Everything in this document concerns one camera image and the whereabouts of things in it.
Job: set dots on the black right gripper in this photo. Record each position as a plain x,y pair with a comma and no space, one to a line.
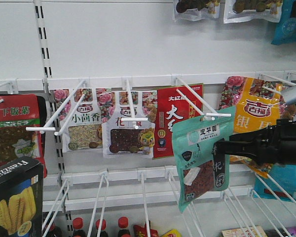
273,144

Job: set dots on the teal goji berry pouch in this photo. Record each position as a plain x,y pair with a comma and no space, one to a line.
199,166

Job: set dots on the black Franzzi wafer box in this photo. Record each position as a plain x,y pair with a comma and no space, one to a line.
21,184

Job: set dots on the yellow white fungus packet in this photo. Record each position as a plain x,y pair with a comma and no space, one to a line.
256,107

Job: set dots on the red spice packet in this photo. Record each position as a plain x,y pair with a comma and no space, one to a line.
171,109

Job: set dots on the Pocky biscuit box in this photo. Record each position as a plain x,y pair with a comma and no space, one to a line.
244,232

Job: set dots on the white peppercorn packet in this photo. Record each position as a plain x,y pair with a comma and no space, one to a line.
128,121

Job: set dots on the yellow Nabati wafer box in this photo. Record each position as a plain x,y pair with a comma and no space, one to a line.
172,233

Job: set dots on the purple label dark bottle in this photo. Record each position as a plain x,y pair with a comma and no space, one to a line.
274,233

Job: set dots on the red sauce spout pouch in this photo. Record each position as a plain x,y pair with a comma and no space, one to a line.
142,231

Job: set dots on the soy sauce bottle red cap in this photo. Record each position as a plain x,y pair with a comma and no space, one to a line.
101,228
123,226

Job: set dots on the white packet top middle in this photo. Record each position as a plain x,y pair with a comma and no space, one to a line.
237,11

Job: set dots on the white fennel seed packet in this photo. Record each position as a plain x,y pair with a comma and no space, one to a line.
80,120

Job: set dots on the white packet top left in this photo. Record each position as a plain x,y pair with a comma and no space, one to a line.
195,10

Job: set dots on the white slotted shelf upright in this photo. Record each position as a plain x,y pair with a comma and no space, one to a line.
53,143

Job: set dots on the red pickled vegetable packet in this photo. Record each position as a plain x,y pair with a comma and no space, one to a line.
17,112

